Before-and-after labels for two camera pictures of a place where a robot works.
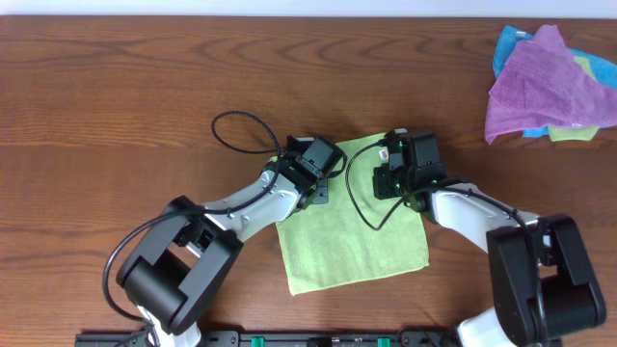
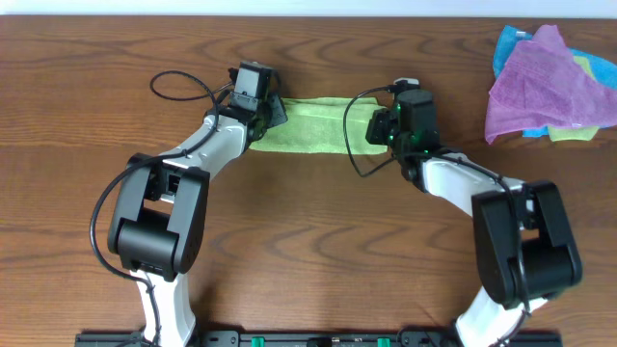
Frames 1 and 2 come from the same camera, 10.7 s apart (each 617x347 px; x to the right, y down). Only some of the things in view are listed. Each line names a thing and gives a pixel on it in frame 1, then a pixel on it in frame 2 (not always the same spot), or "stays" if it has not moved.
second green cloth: [581, 133] stays
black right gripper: [381, 190] to [378, 120]
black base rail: [281, 338] stays
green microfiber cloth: [356, 236] to [322, 125]
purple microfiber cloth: [543, 84] stays
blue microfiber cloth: [603, 69] stays
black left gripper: [324, 197] to [281, 115]
